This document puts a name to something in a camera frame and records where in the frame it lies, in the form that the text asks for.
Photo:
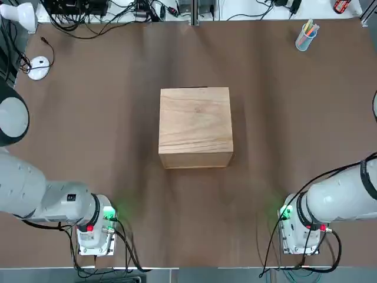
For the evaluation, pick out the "aluminium frame post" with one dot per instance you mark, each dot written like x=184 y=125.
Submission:
x=194 y=11

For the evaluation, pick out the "wooden cabinet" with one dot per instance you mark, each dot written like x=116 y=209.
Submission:
x=195 y=126

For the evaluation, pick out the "green highlighter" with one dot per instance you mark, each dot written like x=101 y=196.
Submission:
x=308 y=25

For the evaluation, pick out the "orange highlighter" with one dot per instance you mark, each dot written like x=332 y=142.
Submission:
x=310 y=32

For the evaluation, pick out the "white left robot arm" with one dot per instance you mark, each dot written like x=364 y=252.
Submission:
x=26 y=188

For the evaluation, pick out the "red black hand tool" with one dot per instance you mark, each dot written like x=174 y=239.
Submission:
x=341 y=5

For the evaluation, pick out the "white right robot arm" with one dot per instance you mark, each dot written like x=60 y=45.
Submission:
x=338 y=200

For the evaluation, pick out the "white desk lamp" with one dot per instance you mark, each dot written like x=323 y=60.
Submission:
x=38 y=70

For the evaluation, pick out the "clear plastic cup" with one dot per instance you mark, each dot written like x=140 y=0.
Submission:
x=303 y=42

